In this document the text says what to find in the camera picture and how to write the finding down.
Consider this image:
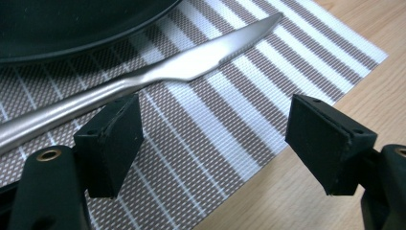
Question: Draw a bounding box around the black round plate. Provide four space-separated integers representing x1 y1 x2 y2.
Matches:
0 0 183 64

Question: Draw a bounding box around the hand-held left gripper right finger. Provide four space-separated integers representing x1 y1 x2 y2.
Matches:
284 93 378 196

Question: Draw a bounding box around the silver table knife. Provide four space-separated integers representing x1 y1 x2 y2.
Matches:
0 11 284 156

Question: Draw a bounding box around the brown white striped placemat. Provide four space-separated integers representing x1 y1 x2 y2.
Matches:
0 0 390 230

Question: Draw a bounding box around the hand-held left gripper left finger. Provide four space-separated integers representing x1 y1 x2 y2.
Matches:
73 93 145 199

